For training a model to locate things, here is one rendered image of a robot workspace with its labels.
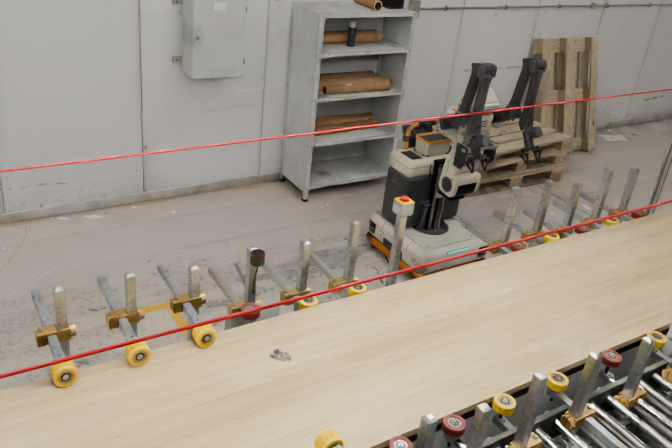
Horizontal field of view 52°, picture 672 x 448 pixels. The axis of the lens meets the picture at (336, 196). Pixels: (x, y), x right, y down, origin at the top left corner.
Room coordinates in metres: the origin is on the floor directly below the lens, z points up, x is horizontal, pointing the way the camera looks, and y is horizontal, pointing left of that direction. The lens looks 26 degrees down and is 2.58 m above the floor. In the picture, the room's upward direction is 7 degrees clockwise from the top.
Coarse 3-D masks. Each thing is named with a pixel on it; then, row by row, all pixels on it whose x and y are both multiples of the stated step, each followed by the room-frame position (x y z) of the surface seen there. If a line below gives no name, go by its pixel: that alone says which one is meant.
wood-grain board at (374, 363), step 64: (512, 256) 2.97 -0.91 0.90; (576, 256) 3.05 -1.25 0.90; (640, 256) 3.13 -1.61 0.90; (320, 320) 2.26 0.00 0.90; (384, 320) 2.32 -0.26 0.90; (448, 320) 2.37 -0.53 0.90; (512, 320) 2.42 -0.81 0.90; (576, 320) 2.48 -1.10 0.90; (640, 320) 2.54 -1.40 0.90; (128, 384) 1.78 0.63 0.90; (192, 384) 1.82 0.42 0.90; (256, 384) 1.85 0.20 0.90; (320, 384) 1.89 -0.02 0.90; (384, 384) 1.93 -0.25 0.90; (448, 384) 1.97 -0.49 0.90; (512, 384) 2.01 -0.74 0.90
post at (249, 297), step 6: (252, 246) 2.38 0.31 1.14; (246, 258) 2.38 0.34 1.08; (246, 264) 2.38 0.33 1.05; (246, 270) 2.38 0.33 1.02; (252, 270) 2.37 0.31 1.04; (246, 276) 2.38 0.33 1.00; (252, 276) 2.37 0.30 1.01; (246, 282) 2.37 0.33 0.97; (252, 282) 2.37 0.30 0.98; (246, 288) 2.37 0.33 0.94; (252, 288) 2.37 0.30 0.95; (246, 294) 2.37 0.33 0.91; (252, 294) 2.37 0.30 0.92; (246, 300) 2.37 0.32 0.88; (252, 300) 2.37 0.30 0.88
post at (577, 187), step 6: (576, 186) 3.50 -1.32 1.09; (576, 192) 3.49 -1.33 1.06; (570, 198) 3.51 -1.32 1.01; (576, 198) 3.50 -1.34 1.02; (570, 204) 3.50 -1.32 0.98; (576, 204) 3.51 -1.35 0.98; (570, 210) 3.50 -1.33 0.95; (564, 216) 3.52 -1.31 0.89; (570, 216) 3.49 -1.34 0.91; (564, 222) 3.51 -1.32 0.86; (570, 222) 3.50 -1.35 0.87
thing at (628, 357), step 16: (624, 352) 2.43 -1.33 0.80; (576, 368) 2.24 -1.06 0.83; (624, 368) 2.46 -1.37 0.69; (576, 384) 2.27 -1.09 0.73; (608, 384) 2.41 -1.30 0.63; (544, 400) 2.16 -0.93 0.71; (464, 416) 1.90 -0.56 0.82; (512, 416) 2.06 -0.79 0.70; (464, 432) 1.91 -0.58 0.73; (496, 432) 2.02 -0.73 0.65
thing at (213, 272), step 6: (210, 270) 2.59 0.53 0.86; (216, 270) 2.60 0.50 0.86; (216, 276) 2.55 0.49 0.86; (216, 282) 2.54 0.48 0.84; (222, 282) 2.51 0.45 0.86; (222, 288) 2.48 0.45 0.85; (228, 288) 2.47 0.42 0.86; (228, 294) 2.43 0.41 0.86; (234, 294) 2.43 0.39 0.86; (234, 300) 2.39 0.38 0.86; (246, 324) 2.27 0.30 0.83
